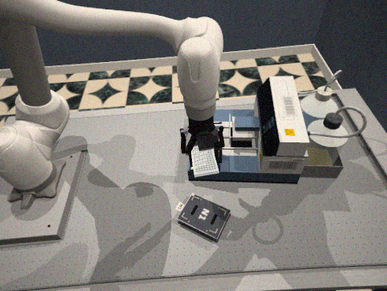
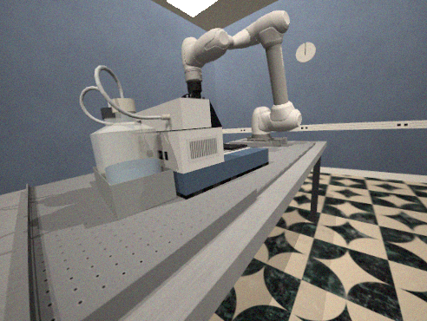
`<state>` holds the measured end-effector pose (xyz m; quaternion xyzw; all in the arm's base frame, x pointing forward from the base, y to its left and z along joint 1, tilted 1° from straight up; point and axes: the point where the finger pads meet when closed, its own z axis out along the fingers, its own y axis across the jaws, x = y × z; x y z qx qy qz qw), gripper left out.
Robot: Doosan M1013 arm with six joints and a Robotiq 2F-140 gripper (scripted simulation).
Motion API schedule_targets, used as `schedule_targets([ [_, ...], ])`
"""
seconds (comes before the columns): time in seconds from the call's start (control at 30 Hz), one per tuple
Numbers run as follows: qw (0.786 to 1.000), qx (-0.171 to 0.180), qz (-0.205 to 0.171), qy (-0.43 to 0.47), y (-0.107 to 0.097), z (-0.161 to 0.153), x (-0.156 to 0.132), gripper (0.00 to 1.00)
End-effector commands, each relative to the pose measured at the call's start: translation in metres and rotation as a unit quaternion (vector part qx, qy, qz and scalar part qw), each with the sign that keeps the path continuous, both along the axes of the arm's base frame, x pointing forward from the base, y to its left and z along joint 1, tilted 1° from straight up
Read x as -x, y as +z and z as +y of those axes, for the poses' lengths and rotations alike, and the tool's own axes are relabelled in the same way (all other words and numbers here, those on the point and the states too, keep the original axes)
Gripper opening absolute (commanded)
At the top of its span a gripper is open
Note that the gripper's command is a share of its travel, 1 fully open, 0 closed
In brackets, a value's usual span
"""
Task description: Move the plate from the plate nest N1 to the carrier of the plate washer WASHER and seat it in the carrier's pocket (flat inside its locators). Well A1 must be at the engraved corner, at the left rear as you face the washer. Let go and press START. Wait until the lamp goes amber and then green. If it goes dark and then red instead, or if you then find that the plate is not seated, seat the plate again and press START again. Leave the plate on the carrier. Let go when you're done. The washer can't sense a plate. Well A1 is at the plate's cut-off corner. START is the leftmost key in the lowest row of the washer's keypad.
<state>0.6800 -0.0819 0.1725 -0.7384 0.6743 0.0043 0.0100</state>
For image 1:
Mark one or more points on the grey curved hose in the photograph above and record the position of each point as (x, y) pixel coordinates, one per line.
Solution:
(348, 135)

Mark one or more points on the white plastic bottle with liquid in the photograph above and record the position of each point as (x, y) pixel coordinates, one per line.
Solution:
(315, 107)

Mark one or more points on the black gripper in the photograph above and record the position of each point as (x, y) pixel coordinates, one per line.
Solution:
(200, 126)

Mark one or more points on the clear bottle with black cap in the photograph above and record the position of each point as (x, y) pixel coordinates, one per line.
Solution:
(323, 151)

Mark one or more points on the white label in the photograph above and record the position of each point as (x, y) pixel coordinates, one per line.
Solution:
(180, 206)

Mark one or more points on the white curved hose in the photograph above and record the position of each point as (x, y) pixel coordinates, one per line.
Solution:
(328, 83)

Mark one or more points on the dark grey rectangular frame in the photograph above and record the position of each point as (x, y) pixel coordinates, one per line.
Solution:
(204, 217)

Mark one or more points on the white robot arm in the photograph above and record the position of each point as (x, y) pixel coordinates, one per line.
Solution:
(25, 150)

